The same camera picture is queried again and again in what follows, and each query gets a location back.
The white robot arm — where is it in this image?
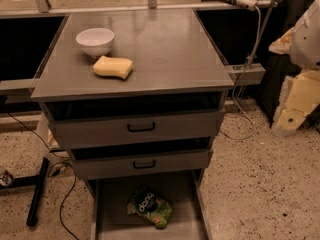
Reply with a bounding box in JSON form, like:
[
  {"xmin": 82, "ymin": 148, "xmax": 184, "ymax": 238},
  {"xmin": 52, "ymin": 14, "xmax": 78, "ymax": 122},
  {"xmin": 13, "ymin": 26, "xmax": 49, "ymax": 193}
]
[{"xmin": 269, "ymin": 0, "xmax": 320, "ymax": 136}]

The white ceramic bowl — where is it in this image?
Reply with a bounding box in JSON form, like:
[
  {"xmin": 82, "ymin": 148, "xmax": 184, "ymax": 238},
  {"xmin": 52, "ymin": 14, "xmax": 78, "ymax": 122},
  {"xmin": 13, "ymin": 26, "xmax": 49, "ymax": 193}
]
[{"xmin": 76, "ymin": 28, "xmax": 115, "ymax": 57}]

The grey side rail bracket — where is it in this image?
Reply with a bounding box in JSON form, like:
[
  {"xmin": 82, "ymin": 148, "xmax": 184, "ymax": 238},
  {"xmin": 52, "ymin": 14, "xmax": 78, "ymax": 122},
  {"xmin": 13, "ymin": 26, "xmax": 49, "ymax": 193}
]
[{"xmin": 225, "ymin": 63, "xmax": 266, "ymax": 86}]

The middle grey drawer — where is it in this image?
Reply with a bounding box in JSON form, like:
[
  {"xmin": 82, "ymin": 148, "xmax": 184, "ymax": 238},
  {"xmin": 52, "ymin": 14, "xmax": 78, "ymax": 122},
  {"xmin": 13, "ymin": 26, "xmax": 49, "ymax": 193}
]
[{"xmin": 72, "ymin": 149, "xmax": 213, "ymax": 180}]

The grey drawer cabinet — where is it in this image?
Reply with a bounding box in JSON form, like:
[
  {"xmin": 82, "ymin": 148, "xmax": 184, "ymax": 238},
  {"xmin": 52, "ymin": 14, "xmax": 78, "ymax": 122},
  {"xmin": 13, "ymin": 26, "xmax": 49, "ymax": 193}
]
[{"xmin": 30, "ymin": 7, "xmax": 235, "ymax": 240}]

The black floor cable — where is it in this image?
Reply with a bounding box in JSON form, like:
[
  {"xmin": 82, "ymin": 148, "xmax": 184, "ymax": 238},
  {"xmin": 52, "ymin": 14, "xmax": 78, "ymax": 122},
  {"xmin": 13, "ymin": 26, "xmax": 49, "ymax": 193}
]
[{"xmin": 6, "ymin": 112, "xmax": 81, "ymax": 240}]

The white hanging cable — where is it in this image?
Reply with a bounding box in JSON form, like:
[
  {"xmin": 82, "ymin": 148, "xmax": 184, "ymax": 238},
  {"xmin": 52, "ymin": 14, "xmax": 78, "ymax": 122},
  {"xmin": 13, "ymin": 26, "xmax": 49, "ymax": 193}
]
[{"xmin": 221, "ymin": 5, "xmax": 263, "ymax": 142}]

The green rice chip bag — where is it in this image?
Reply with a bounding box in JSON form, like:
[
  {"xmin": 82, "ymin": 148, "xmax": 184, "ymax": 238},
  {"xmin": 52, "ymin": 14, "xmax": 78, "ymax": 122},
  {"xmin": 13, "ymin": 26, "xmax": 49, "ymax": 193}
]
[{"xmin": 127, "ymin": 184, "xmax": 173, "ymax": 229}]

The top grey drawer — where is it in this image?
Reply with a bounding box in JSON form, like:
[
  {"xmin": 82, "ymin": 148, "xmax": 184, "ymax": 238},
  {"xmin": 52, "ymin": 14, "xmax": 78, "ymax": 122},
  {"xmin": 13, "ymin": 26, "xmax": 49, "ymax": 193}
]
[{"xmin": 49, "ymin": 109, "xmax": 224, "ymax": 150}]

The yellow sponge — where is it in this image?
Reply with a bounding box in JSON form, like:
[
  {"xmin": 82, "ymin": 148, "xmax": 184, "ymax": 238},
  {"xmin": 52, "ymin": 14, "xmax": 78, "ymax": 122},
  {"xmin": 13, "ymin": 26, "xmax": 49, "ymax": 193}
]
[{"xmin": 93, "ymin": 56, "xmax": 133, "ymax": 80}]

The small object on floor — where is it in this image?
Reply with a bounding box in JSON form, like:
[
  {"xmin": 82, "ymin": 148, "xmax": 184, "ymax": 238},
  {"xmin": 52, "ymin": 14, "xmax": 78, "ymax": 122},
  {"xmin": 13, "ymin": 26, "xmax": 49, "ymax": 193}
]
[{"xmin": 0, "ymin": 167, "xmax": 14, "ymax": 187}]

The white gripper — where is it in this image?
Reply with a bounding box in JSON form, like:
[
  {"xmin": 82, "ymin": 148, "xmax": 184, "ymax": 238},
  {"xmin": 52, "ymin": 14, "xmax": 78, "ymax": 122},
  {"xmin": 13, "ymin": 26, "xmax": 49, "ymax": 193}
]
[{"xmin": 271, "ymin": 69, "xmax": 320, "ymax": 137}]

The black metal stand leg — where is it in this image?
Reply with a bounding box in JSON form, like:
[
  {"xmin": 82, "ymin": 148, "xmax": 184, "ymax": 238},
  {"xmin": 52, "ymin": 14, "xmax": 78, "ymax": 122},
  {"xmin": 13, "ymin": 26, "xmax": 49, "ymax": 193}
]
[{"xmin": 0, "ymin": 158, "xmax": 49, "ymax": 227}]

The bottom open grey drawer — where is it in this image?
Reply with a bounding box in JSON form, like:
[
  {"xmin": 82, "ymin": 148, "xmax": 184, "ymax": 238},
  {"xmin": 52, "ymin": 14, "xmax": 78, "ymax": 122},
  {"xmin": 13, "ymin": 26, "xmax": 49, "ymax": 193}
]
[{"xmin": 90, "ymin": 171, "xmax": 213, "ymax": 240}]

